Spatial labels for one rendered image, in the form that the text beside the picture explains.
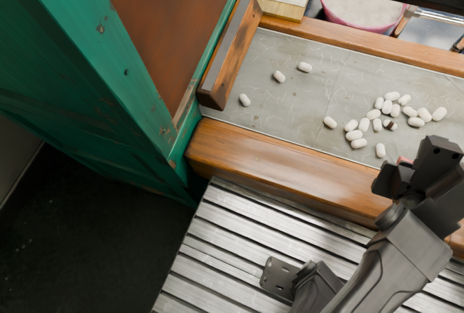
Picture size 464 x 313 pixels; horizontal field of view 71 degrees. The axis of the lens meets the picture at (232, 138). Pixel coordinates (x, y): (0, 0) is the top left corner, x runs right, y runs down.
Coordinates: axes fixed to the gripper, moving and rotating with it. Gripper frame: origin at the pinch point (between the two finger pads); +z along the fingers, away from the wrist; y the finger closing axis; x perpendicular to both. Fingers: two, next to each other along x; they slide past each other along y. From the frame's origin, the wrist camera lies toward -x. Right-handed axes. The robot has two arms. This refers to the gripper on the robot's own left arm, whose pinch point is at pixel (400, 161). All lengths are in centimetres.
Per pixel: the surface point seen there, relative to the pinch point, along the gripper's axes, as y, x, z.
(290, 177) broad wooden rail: 18.7, 11.7, 0.3
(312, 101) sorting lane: 18.9, -0.1, 18.1
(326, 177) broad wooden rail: 11.1, 10.1, 2.2
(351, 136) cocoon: 8.1, 3.0, 11.3
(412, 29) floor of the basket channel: -3, -18, 49
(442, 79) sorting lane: -10.1, -10.5, 30.3
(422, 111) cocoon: -5.9, -4.4, 20.1
